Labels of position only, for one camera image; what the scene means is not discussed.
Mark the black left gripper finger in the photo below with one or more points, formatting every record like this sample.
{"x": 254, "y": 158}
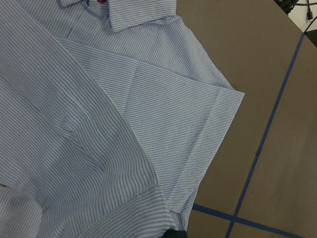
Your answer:
{"x": 171, "y": 233}

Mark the light blue striped shirt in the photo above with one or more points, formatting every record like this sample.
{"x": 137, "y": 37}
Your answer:
{"x": 111, "y": 112}

